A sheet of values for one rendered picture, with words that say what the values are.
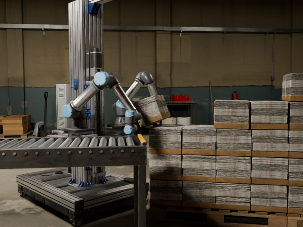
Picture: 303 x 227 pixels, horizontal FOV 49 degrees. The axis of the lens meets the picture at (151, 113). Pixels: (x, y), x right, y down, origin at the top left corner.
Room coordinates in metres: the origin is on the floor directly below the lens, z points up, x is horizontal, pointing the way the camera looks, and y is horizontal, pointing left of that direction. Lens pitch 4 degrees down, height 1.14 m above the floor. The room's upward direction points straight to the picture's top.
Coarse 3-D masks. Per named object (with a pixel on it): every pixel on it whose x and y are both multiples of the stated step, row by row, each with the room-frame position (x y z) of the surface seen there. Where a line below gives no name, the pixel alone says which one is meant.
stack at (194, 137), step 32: (160, 128) 2.90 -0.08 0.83; (192, 128) 2.86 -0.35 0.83; (160, 160) 2.90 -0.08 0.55; (192, 160) 2.84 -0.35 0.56; (224, 160) 2.79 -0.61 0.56; (256, 160) 2.74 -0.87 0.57; (160, 192) 2.91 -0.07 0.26; (192, 192) 2.85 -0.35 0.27; (224, 192) 2.79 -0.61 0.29; (256, 192) 2.74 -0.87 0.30; (224, 224) 2.79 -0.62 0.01; (256, 224) 2.76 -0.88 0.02
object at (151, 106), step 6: (150, 96) 2.96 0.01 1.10; (156, 96) 3.01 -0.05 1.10; (138, 102) 2.99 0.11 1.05; (144, 102) 2.97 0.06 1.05; (150, 102) 2.96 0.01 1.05; (156, 102) 2.95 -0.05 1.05; (138, 108) 2.99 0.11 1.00; (144, 108) 2.98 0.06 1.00; (150, 108) 2.96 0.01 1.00; (156, 108) 2.95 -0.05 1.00; (144, 114) 2.98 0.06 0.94; (150, 114) 2.96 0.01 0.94; (156, 114) 2.94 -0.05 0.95; (138, 120) 2.99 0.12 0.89
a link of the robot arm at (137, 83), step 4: (140, 72) 3.58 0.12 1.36; (140, 76) 3.49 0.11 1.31; (136, 80) 3.53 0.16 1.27; (140, 80) 3.51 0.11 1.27; (132, 84) 3.54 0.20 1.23; (136, 84) 3.51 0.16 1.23; (140, 84) 3.53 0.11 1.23; (132, 88) 3.50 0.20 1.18; (136, 88) 3.51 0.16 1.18; (128, 92) 3.49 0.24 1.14; (132, 92) 3.49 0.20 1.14; (128, 96) 3.48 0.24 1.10; (132, 96) 3.51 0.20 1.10; (112, 108) 3.50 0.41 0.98
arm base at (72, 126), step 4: (76, 120) 2.96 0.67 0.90; (80, 120) 2.96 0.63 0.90; (84, 120) 2.99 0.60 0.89; (72, 124) 2.97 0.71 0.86; (76, 124) 2.95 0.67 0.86; (80, 124) 2.95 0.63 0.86; (84, 124) 2.98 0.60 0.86; (72, 128) 2.96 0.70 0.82; (76, 128) 2.94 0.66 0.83; (80, 128) 2.95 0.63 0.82; (84, 128) 2.97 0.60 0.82
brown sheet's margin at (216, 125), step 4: (216, 124) 2.81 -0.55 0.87; (220, 124) 2.80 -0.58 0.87; (224, 124) 2.79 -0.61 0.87; (228, 124) 2.78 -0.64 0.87; (232, 124) 2.78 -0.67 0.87; (236, 124) 2.77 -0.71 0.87; (240, 124) 2.76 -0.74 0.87; (244, 124) 2.75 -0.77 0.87; (248, 124) 2.75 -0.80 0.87; (236, 128) 2.77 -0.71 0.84; (240, 128) 2.76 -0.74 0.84; (244, 128) 2.76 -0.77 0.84
